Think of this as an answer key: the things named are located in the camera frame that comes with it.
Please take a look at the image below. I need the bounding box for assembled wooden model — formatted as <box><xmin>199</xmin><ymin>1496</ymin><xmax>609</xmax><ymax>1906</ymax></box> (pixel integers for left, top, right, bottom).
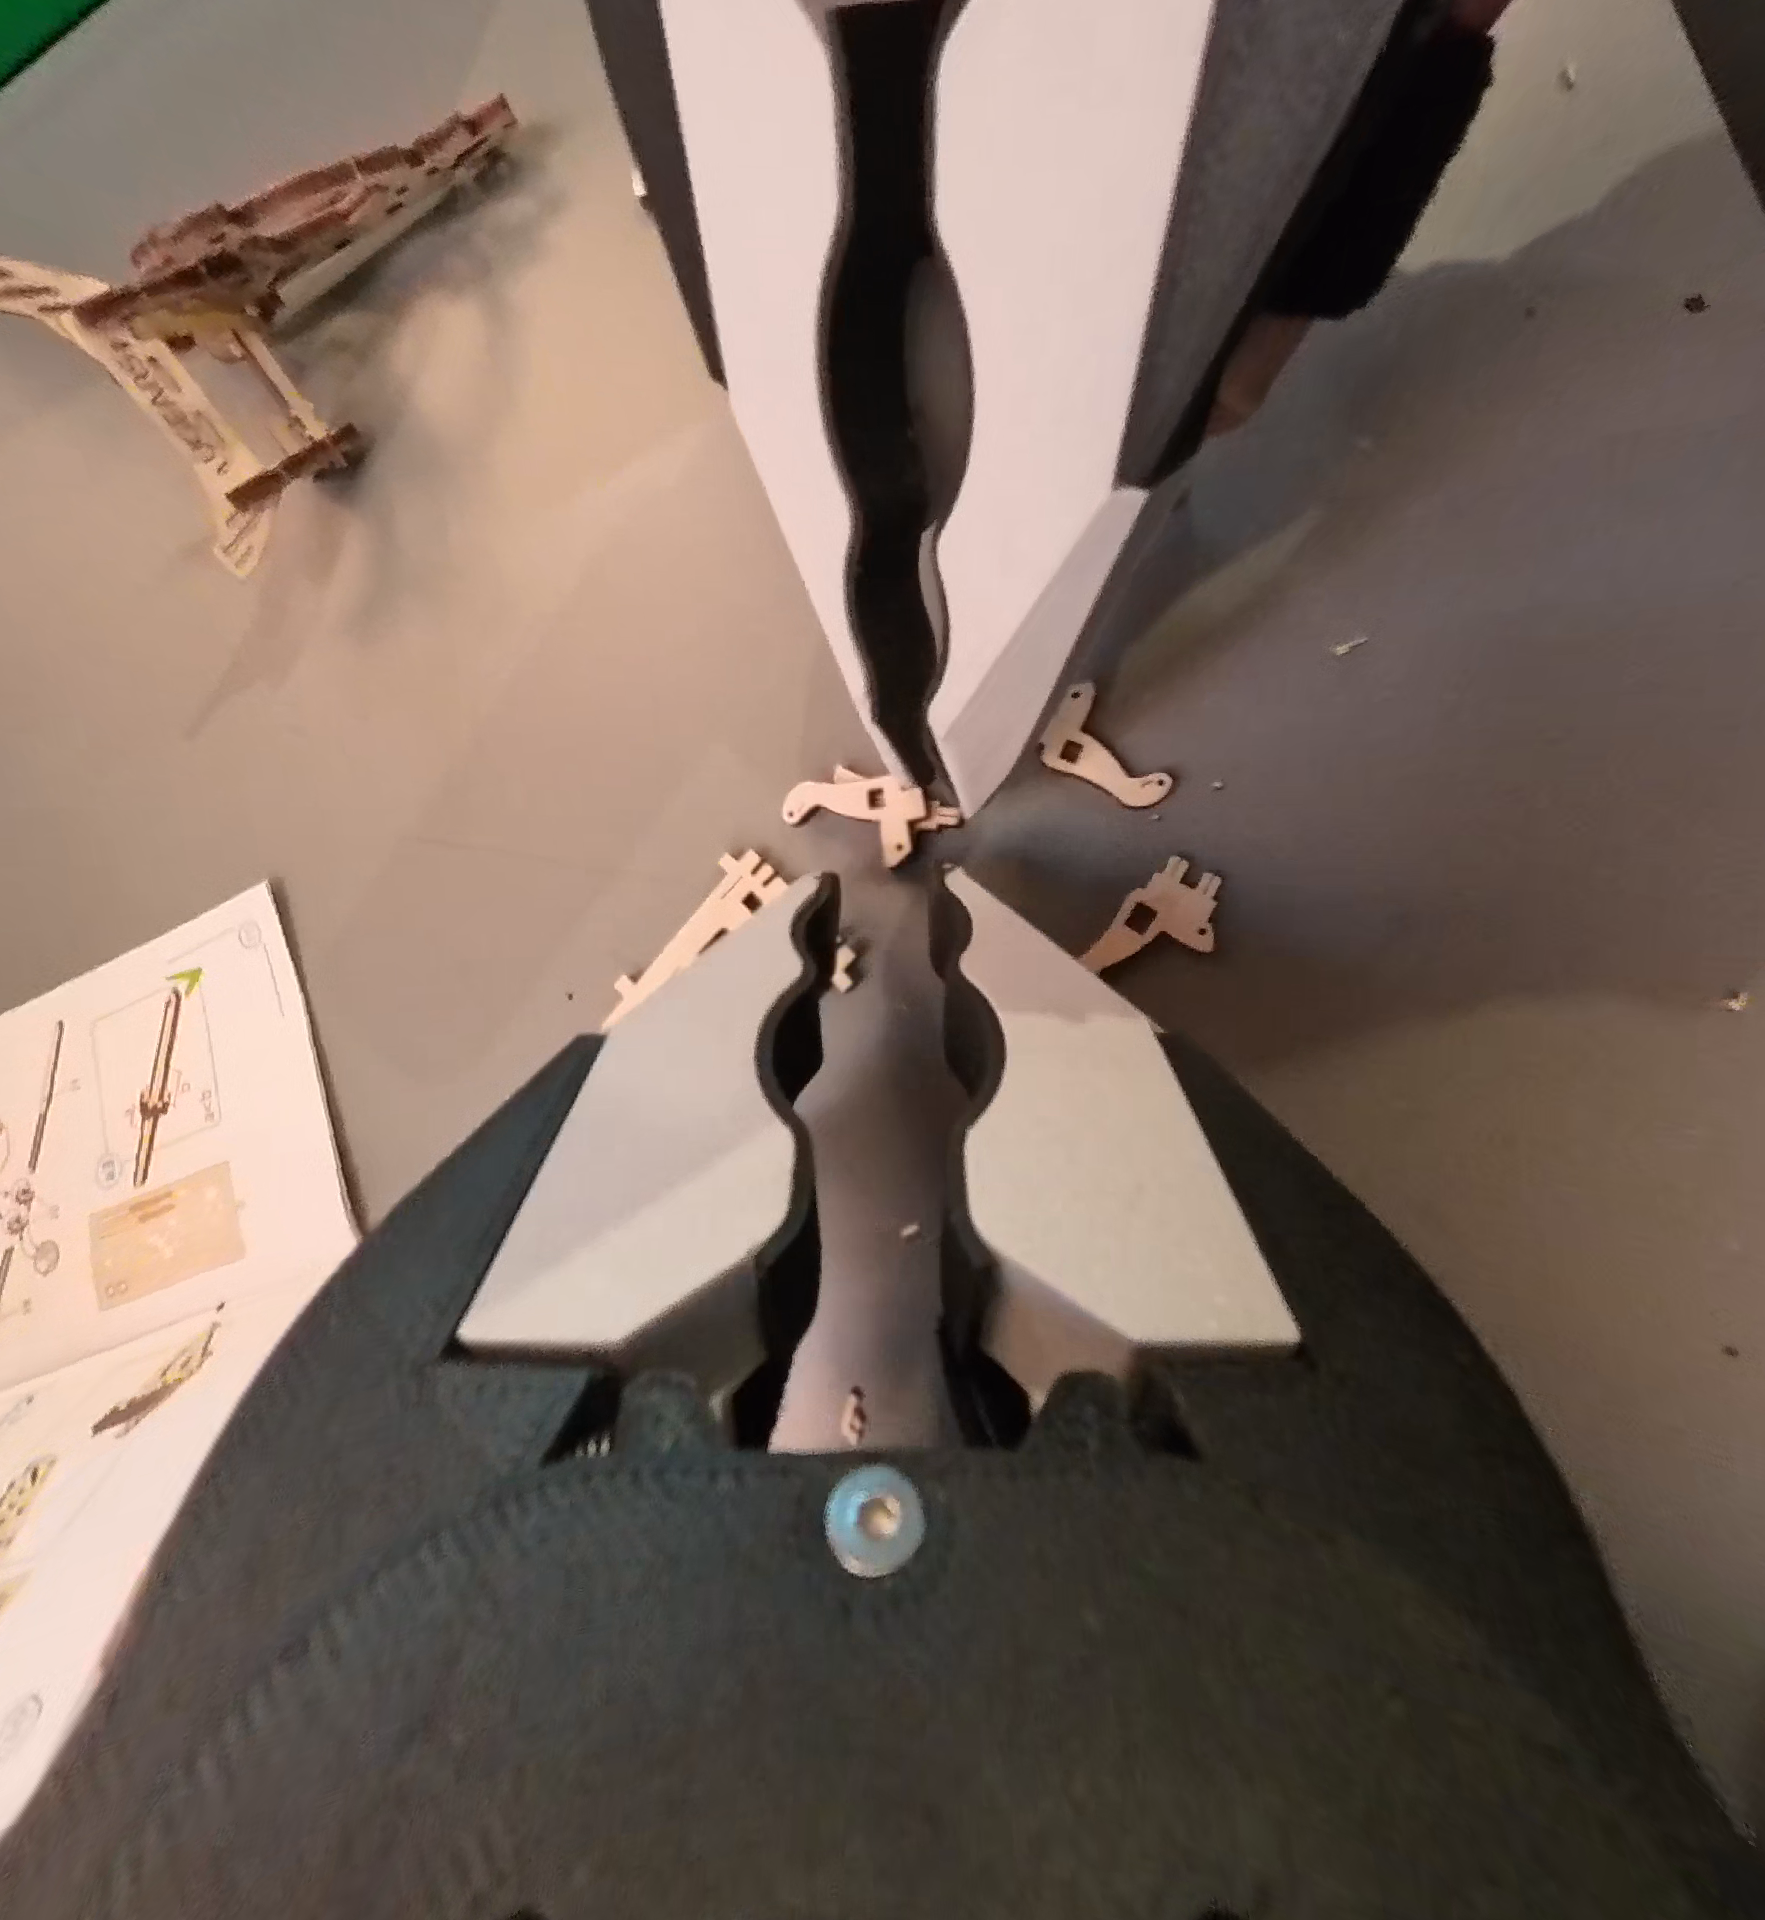
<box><xmin>0</xmin><ymin>90</ymin><xmax>524</xmax><ymax>579</ymax></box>

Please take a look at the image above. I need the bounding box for forked wooden model part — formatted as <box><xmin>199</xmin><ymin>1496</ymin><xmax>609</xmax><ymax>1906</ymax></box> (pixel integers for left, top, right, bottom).
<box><xmin>1078</xmin><ymin>855</ymin><xmax>1222</xmax><ymax>975</ymax></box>

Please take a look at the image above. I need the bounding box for long notched wooden part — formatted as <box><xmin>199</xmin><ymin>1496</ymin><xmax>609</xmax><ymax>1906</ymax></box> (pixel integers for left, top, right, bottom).
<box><xmin>601</xmin><ymin>849</ymin><xmax>797</xmax><ymax>1033</ymax></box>

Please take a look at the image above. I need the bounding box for white instruction booklet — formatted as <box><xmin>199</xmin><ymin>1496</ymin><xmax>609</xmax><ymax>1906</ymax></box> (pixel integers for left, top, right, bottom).
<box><xmin>0</xmin><ymin>876</ymin><xmax>364</xmax><ymax>1788</ymax></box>

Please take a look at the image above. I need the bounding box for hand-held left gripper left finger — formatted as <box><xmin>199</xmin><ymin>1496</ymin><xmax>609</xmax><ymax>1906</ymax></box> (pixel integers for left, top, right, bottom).
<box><xmin>454</xmin><ymin>870</ymin><xmax>845</xmax><ymax>1449</ymax></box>

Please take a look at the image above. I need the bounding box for curved wooden model part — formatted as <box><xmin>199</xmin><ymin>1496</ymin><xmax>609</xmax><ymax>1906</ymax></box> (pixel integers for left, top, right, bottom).
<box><xmin>1039</xmin><ymin>681</ymin><xmax>1176</xmax><ymax>819</ymax></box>

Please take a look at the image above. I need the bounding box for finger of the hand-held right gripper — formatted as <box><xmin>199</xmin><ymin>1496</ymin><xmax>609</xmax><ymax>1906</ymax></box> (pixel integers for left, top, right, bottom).
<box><xmin>656</xmin><ymin>0</ymin><xmax>932</xmax><ymax>792</ymax></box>
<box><xmin>905</xmin><ymin>0</ymin><xmax>1218</xmax><ymax>819</ymax></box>

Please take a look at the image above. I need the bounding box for person's right hand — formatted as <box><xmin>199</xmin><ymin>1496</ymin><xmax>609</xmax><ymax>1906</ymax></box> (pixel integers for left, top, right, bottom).
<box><xmin>1218</xmin><ymin>321</ymin><xmax>1280</xmax><ymax>444</ymax></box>

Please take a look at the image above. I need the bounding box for hooked wooden model part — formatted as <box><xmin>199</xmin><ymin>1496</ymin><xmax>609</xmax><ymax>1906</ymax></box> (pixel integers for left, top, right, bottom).
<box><xmin>781</xmin><ymin>762</ymin><xmax>961</xmax><ymax>872</ymax></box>

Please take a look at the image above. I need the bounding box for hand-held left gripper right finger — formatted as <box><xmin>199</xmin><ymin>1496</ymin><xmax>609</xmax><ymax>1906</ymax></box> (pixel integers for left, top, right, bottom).
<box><xmin>940</xmin><ymin>870</ymin><xmax>1303</xmax><ymax>1435</ymax></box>

